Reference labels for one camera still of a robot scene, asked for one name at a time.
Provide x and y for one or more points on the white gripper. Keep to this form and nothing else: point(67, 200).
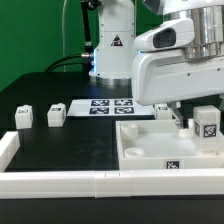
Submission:
point(162, 72)

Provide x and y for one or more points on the white square tabletop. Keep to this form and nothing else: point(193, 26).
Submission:
point(159, 144)

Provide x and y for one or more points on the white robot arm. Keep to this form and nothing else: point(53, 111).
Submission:
point(114, 55)

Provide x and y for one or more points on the white marker sheet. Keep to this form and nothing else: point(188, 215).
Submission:
point(108, 107)

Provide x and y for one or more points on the white U-shaped fence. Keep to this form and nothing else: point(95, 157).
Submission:
point(97, 184)

